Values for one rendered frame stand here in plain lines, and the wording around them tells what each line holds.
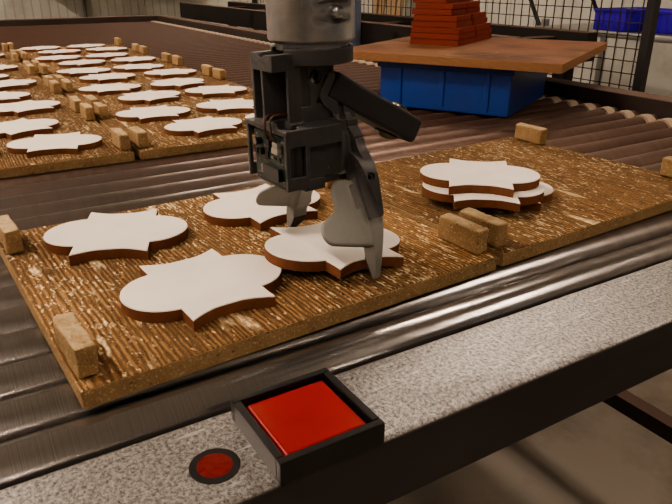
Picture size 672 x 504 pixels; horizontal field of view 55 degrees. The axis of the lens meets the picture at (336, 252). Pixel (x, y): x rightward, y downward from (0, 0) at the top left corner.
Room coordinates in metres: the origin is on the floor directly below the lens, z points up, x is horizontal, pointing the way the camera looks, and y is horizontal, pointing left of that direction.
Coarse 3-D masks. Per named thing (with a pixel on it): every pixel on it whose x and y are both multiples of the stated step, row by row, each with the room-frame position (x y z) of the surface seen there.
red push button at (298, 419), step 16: (320, 384) 0.39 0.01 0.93; (272, 400) 0.37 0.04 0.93; (288, 400) 0.37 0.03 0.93; (304, 400) 0.37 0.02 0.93; (320, 400) 0.37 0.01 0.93; (336, 400) 0.37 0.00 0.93; (256, 416) 0.35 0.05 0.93; (272, 416) 0.35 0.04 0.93; (288, 416) 0.35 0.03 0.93; (304, 416) 0.35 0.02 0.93; (320, 416) 0.35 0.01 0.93; (336, 416) 0.35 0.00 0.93; (352, 416) 0.35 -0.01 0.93; (272, 432) 0.34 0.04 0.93; (288, 432) 0.34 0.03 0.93; (304, 432) 0.34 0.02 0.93; (320, 432) 0.34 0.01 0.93; (336, 432) 0.34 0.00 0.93; (288, 448) 0.32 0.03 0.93
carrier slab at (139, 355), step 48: (192, 240) 0.64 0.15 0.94; (240, 240) 0.64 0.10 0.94; (432, 240) 0.64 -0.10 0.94; (48, 288) 0.53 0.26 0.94; (96, 288) 0.53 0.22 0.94; (288, 288) 0.53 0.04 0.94; (336, 288) 0.53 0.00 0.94; (384, 288) 0.53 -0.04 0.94; (432, 288) 0.55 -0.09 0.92; (48, 336) 0.45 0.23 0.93; (96, 336) 0.44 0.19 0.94; (144, 336) 0.44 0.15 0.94; (192, 336) 0.44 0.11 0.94; (240, 336) 0.44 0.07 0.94; (288, 336) 0.46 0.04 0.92; (96, 384) 0.38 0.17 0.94; (144, 384) 0.39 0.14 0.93
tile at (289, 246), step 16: (320, 224) 0.65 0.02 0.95; (272, 240) 0.59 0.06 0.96; (288, 240) 0.59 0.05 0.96; (304, 240) 0.60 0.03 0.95; (320, 240) 0.60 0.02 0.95; (384, 240) 0.61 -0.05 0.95; (272, 256) 0.56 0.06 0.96; (288, 256) 0.55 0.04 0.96; (304, 256) 0.55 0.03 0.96; (320, 256) 0.56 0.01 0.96; (336, 256) 0.56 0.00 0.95; (352, 256) 0.56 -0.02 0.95; (384, 256) 0.57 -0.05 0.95; (400, 256) 0.57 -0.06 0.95; (336, 272) 0.53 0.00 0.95
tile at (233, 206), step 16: (240, 192) 0.77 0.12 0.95; (256, 192) 0.77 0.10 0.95; (208, 208) 0.71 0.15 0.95; (224, 208) 0.71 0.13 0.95; (240, 208) 0.71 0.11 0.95; (256, 208) 0.71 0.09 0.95; (272, 208) 0.71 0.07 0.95; (224, 224) 0.68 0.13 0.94; (240, 224) 0.68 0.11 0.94; (256, 224) 0.68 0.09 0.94; (272, 224) 0.69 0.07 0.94
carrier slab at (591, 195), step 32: (416, 160) 0.97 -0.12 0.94; (448, 160) 0.97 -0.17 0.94; (480, 160) 0.97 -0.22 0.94; (512, 160) 0.97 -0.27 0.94; (544, 160) 0.97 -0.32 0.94; (576, 160) 0.97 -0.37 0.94; (608, 160) 0.97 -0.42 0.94; (384, 192) 0.81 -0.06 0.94; (416, 192) 0.81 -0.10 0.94; (576, 192) 0.81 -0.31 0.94; (608, 192) 0.81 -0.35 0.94; (640, 192) 0.81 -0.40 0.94; (512, 224) 0.69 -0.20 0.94; (544, 224) 0.69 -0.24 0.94; (576, 224) 0.69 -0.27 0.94; (608, 224) 0.71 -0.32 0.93; (512, 256) 0.62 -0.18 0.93
